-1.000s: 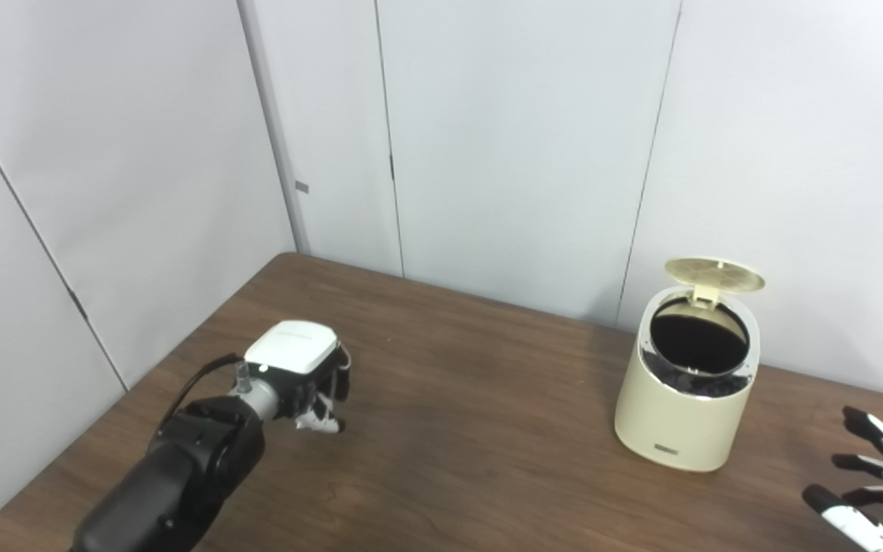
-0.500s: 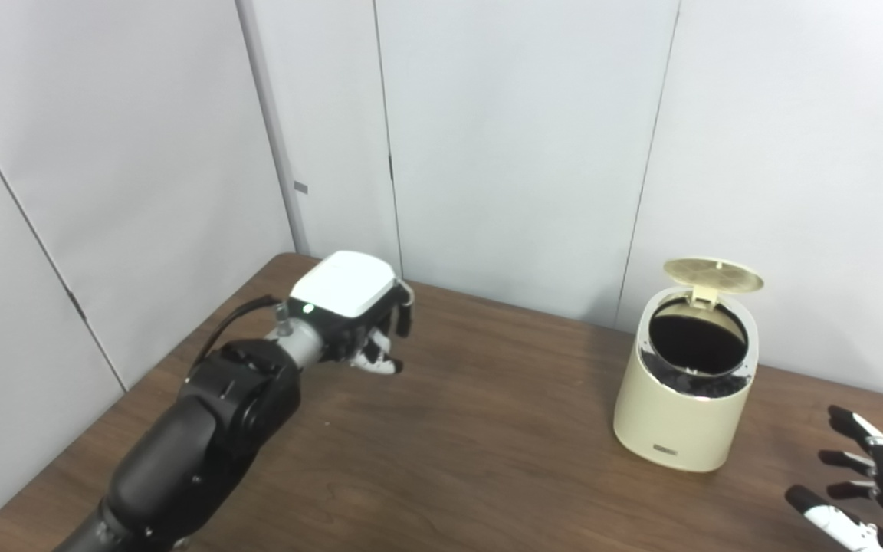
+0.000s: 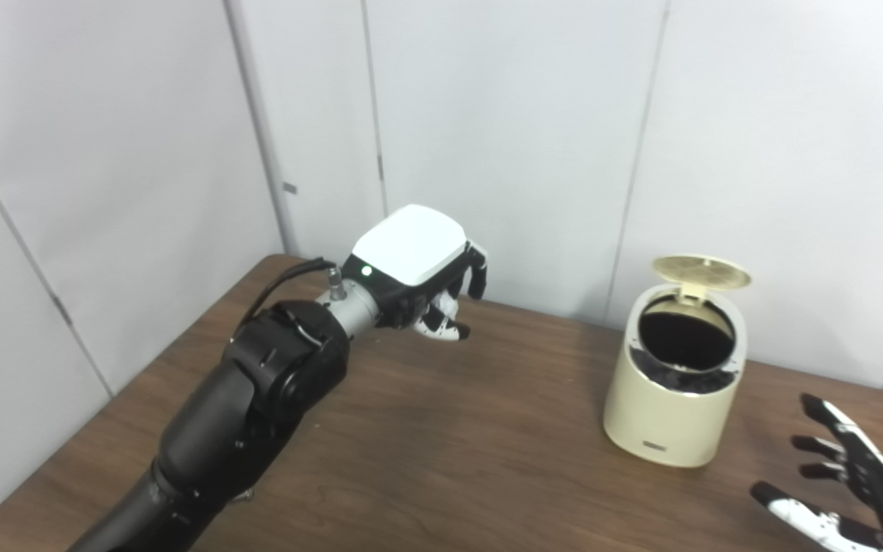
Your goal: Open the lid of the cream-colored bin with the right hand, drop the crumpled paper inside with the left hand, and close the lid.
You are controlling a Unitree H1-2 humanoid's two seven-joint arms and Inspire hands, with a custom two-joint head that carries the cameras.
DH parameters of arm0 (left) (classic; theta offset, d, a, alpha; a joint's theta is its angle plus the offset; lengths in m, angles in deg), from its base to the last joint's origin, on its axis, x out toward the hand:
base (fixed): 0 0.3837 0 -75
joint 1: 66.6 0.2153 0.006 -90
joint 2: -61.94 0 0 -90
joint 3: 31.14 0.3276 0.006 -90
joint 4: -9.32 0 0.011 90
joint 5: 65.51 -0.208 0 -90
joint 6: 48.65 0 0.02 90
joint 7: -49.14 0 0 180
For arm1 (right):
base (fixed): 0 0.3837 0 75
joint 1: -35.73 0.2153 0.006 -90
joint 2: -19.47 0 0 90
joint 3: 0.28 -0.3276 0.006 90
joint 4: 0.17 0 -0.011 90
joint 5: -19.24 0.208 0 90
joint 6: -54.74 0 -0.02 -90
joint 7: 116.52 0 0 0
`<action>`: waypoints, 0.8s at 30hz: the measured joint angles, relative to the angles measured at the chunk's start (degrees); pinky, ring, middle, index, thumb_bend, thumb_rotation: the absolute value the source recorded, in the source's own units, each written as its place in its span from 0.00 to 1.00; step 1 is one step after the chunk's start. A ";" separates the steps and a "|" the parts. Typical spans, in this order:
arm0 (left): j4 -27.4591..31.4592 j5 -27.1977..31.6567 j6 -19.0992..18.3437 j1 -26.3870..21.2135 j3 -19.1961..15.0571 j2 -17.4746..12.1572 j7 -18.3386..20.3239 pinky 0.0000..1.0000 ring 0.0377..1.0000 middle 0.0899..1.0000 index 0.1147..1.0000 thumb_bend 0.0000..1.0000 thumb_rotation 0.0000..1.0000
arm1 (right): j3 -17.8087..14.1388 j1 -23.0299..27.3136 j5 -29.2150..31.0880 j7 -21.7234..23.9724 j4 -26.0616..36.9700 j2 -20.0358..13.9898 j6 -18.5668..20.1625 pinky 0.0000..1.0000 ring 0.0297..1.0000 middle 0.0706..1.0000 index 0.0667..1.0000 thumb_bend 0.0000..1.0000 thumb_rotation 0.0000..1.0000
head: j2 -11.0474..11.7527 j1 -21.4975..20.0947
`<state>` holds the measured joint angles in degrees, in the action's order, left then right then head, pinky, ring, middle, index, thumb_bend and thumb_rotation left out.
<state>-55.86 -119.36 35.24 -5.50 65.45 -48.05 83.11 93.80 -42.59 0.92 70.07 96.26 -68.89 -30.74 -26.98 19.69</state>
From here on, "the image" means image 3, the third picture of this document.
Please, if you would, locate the cream-colored bin body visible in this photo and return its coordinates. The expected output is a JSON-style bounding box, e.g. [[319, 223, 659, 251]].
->
[[603, 255, 752, 468]]

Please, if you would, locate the black bin liner bag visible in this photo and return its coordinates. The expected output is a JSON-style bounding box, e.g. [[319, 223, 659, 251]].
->
[[625, 295, 741, 396]]

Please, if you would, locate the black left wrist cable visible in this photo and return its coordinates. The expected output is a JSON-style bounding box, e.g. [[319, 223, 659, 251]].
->
[[242, 258, 347, 323]]

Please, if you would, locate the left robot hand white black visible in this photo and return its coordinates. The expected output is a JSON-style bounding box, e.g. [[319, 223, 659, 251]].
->
[[342, 204, 490, 342]]

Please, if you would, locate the cream round bin lid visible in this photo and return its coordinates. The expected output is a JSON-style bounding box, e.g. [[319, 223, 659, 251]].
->
[[652, 255, 752, 301]]

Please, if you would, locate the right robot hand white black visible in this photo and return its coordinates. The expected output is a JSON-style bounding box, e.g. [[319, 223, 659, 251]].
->
[[750, 393, 883, 552]]

